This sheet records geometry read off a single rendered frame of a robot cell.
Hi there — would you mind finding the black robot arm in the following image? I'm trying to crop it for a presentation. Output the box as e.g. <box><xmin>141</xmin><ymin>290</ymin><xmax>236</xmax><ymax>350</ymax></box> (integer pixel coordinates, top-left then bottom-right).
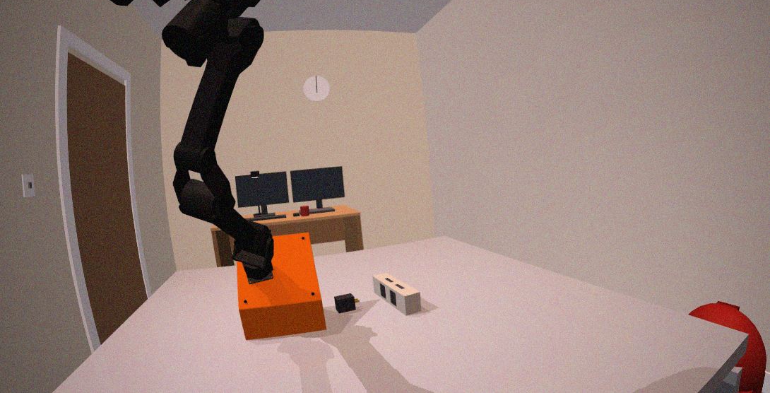
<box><xmin>162</xmin><ymin>0</ymin><xmax>274</xmax><ymax>284</ymax></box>

